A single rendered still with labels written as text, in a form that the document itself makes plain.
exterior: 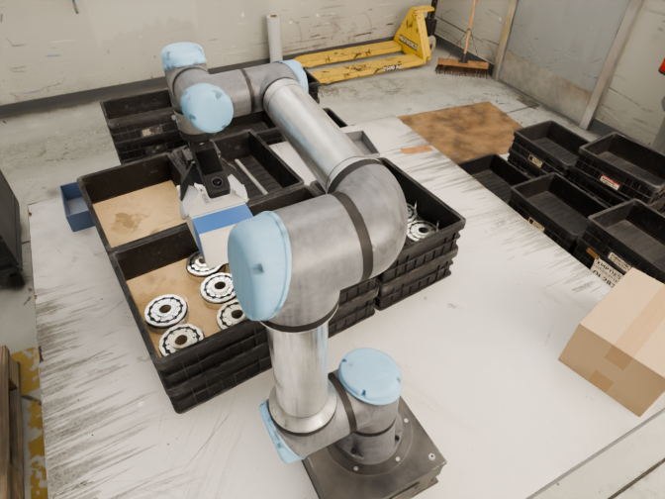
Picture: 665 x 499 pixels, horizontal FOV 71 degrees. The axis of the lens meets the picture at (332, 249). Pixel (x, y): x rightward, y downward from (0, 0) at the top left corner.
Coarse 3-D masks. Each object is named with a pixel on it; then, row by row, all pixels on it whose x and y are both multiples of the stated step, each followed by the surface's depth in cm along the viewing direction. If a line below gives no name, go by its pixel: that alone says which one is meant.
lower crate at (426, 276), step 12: (456, 252) 140; (432, 264) 137; (444, 264) 143; (408, 276) 133; (420, 276) 139; (432, 276) 144; (444, 276) 147; (384, 288) 130; (396, 288) 136; (408, 288) 139; (420, 288) 143; (384, 300) 136; (396, 300) 139
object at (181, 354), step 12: (180, 228) 129; (156, 240) 126; (120, 252) 122; (120, 276) 117; (132, 300) 110; (132, 312) 107; (240, 324) 105; (252, 324) 107; (144, 336) 103; (216, 336) 103; (228, 336) 104; (192, 348) 100; (204, 348) 102; (156, 360) 98; (168, 360) 98; (180, 360) 100
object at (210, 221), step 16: (192, 208) 102; (208, 208) 102; (224, 208) 102; (240, 208) 102; (192, 224) 100; (208, 224) 98; (224, 224) 98; (208, 240) 96; (224, 240) 98; (208, 256) 99; (224, 256) 101
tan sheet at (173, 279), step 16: (160, 272) 130; (176, 272) 130; (224, 272) 131; (144, 288) 126; (160, 288) 126; (176, 288) 126; (192, 288) 126; (144, 304) 122; (192, 304) 122; (144, 320) 118; (192, 320) 118; (208, 320) 118; (160, 336) 115; (208, 336) 115
